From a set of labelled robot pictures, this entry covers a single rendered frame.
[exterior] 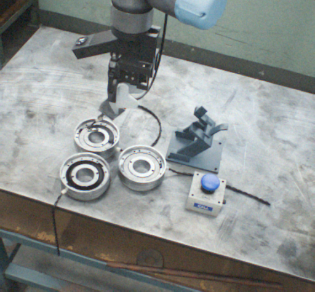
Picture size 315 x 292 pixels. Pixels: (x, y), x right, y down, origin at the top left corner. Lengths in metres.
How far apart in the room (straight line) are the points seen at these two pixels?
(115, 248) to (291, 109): 0.62
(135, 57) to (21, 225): 0.59
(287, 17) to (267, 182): 1.57
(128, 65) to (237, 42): 1.80
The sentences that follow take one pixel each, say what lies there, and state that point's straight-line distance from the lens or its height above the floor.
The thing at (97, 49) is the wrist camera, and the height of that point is 1.07.
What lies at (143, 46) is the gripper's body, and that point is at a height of 1.10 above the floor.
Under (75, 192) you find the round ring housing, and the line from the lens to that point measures 0.83.
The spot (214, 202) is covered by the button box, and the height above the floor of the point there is 0.84.
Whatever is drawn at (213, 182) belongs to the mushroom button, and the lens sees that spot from 0.83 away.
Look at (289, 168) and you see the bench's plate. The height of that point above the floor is 0.80.
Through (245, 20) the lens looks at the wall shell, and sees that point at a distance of 2.44.
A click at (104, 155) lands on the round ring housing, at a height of 0.82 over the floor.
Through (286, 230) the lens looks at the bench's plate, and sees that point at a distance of 0.91.
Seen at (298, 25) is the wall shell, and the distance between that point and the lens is 2.45.
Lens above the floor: 1.52
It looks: 46 degrees down
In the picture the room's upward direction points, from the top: 10 degrees clockwise
